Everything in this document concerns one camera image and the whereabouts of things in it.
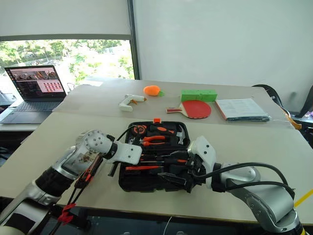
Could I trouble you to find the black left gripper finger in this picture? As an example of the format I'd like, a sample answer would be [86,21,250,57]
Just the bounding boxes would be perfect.
[108,162,118,177]

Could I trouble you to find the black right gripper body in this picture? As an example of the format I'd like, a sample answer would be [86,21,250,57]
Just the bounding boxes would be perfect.
[185,153,211,194]

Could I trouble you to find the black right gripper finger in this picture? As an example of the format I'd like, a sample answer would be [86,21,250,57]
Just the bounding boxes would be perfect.
[170,150,190,160]
[157,172,190,189]

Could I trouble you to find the black tool case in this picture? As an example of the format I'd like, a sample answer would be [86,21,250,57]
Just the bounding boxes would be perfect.
[118,117,196,193]

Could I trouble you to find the black orange utility knife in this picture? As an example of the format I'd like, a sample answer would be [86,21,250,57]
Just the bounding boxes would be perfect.
[74,155,103,189]

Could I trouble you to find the black orange tape measure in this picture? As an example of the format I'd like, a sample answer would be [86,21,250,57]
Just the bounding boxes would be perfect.
[133,124,147,135]

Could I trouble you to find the red table tennis paddle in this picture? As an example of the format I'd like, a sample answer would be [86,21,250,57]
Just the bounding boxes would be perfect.
[165,99,212,119]

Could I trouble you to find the green foam block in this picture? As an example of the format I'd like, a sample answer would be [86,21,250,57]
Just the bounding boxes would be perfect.
[180,90,201,102]
[199,89,218,102]

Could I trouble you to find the white glue gun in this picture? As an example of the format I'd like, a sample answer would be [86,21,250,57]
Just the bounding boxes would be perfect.
[118,94,148,113]

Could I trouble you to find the orange plush carrot toy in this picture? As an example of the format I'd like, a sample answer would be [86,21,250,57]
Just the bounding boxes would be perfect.
[143,85,165,97]

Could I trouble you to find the white printed booklet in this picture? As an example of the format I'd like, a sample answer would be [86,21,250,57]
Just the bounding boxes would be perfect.
[215,98,271,122]

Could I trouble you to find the black open laptop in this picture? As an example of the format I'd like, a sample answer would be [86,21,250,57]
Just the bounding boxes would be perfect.
[0,65,67,125]

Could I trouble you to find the black office chair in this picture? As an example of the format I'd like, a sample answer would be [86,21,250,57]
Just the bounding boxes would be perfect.
[251,84,291,116]

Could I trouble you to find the black monitor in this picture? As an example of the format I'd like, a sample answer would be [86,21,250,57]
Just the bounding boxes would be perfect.
[299,84,313,118]

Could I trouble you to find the white roller blind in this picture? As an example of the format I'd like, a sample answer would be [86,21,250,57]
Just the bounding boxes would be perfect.
[0,0,133,40]

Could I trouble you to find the claw hammer black orange handle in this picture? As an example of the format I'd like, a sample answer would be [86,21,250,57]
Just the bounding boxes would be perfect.
[148,124,188,145]

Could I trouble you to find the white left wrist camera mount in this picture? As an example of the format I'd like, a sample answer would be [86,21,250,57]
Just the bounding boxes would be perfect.
[111,142,143,165]

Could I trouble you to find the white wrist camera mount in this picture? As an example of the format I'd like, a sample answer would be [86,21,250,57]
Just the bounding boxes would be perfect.
[187,136,217,176]
[111,142,143,165]

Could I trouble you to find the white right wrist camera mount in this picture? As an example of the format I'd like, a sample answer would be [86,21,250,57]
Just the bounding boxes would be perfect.
[187,136,217,176]

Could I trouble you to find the orange handled pliers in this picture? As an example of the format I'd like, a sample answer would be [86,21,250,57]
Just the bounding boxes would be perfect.
[128,135,167,147]

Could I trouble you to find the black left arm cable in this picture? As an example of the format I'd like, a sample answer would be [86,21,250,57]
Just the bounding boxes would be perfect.
[116,126,135,142]

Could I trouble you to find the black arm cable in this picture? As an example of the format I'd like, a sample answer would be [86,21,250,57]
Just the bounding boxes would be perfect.
[192,163,296,199]
[116,126,135,142]

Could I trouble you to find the thin white cable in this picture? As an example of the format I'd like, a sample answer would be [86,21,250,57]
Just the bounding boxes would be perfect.
[163,216,173,235]

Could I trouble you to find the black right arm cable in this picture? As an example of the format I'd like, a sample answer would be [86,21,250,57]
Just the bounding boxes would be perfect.
[192,163,296,199]

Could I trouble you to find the yellow cable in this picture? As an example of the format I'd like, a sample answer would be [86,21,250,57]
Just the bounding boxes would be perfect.
[294,188,313,208]

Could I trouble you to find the black window frame post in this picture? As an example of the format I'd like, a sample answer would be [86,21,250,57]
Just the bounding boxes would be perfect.
[127,0,140,80]

